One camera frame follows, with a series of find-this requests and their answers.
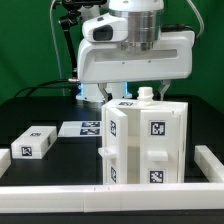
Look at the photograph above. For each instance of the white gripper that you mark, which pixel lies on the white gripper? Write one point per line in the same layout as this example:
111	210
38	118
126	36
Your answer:
170	58

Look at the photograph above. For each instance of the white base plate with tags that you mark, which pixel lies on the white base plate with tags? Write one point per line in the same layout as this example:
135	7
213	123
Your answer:
80	129

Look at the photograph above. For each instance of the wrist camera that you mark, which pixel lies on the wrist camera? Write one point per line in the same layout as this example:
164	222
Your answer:
105	28

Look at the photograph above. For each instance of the white cabinet door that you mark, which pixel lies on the white cabinet door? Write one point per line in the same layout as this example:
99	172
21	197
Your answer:
159	146
114	146

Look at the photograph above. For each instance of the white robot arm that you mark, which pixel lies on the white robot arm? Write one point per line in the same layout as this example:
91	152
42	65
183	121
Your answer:
127	44

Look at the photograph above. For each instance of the white cabinet body box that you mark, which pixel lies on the white cabinet body box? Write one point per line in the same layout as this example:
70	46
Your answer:
132	109

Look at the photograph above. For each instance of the white U-shaped obstacle fence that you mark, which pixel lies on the white U-shaped obstacle fence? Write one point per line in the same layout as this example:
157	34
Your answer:
103	198

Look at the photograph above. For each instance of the white cabinet top block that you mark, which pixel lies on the white cabinet top block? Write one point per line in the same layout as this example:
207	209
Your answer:
34	143

